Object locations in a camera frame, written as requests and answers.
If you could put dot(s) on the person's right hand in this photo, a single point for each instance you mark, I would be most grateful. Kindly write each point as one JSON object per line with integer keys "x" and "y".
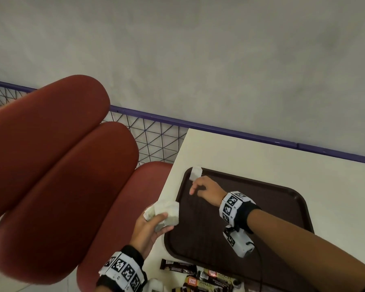
{"x": 210, "y": 191}

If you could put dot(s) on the person's left hand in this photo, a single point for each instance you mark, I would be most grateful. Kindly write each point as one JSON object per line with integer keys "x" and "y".
{"x": 143, "y": 234}

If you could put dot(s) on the white tea bag green tag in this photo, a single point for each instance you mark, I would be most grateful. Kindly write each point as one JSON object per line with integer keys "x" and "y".
{"x": 196, "y": 172}

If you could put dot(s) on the bunch of white tea bags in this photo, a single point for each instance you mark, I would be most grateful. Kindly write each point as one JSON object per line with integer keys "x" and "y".
{"x": 167, "y": 209}

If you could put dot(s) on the pile of coffee stick sachets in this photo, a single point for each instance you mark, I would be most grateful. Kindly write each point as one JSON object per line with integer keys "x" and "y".
{"x": 178, "y": 266}

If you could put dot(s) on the brown plastic tray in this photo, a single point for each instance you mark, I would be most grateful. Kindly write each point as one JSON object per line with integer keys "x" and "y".
{"x": 261, "y": 194}

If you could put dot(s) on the person's right forearm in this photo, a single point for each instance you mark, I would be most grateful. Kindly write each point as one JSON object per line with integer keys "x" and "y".
{"x": 307, "y": 249}

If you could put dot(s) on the person's left forearm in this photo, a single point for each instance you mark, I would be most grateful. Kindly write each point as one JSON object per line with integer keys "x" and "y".
{"x": 102, "y": 289}

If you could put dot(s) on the right marker wristband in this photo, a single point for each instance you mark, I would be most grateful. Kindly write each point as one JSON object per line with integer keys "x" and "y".
{"x": 234, "y": 206}

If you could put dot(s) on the marker wristband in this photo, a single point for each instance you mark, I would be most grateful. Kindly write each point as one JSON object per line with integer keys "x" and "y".
{"x": 234, "y": 206}
{"x": 123, "y": 267}

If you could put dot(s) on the left marker wristband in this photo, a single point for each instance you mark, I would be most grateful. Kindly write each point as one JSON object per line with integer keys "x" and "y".
{"x": 123, "y": 267}

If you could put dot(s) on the red padded chair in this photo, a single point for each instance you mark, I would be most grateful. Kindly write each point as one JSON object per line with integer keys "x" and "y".
{"x": 48, "y": 149}

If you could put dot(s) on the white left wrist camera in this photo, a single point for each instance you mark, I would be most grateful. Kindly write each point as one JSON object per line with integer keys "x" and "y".
{"x": 155, "y": 285}

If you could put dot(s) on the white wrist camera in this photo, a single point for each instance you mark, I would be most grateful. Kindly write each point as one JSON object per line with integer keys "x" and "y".
{"x": 238, "y": 241}
{"x": 155, "y": 285}

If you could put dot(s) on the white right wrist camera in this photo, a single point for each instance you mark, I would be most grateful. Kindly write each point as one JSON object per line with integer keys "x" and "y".
{"x": 238, "y": 241}

